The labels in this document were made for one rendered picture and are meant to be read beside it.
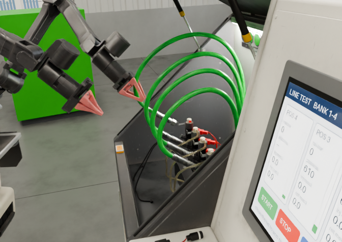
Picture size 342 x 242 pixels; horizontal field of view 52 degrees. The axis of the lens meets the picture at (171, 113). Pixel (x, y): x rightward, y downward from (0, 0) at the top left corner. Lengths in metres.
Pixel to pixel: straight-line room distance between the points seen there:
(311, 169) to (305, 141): 0.05
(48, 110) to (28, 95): 0.30
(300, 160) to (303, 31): 0.23
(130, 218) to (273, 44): 0.63
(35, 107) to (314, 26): 4.08
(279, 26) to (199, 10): 7.28
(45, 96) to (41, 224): 2.08
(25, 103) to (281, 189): 4.03
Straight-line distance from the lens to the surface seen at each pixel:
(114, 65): 1.13
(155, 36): 7.81
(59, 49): 1.00
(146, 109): 1.07
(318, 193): 0.60
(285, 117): 0.68
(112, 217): 2.69
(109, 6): 7.64
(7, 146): 1.44
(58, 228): 2.71
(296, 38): 0.70
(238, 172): 0.84
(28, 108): 4.53
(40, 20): 1.56
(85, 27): 1.29
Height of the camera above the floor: 1.60
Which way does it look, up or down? 21 degrees down
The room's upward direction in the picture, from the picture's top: 3 degrees counter-clockwise
